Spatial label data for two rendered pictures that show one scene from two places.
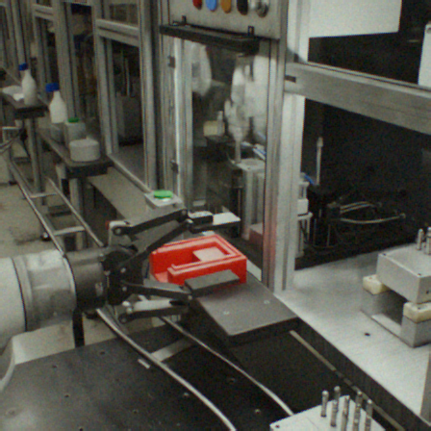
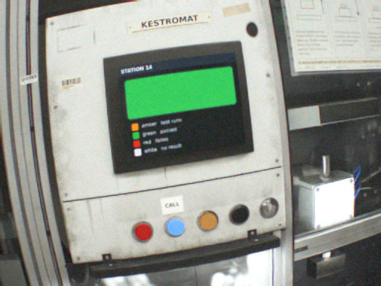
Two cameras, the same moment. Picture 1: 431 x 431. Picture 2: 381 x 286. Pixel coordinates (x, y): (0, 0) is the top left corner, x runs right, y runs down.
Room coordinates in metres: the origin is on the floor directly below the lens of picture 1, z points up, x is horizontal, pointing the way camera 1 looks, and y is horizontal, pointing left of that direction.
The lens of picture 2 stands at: (0.90, 1.56, 1.82)
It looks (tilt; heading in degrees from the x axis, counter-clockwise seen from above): 9 degrees down; 279
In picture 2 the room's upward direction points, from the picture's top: 6 degrees counter-clockwise
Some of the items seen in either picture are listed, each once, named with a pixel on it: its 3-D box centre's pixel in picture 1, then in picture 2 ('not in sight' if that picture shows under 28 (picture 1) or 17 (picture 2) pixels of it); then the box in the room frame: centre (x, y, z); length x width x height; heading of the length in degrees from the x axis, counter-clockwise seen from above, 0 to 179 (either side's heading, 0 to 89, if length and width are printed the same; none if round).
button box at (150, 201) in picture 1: (167, 220); not in sight; (1.20, 0.10, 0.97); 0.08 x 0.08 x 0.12; 27
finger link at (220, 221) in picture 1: (212, 222); not in sight; (0.72, 0.00, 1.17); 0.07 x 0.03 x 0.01; 117
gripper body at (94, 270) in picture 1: (105, 275); not in sight; (0.65, 0.13, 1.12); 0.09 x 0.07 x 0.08; 117
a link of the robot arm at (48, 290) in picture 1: (44, 289); not in sight; (0.62, 0.20, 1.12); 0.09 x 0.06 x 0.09; 27
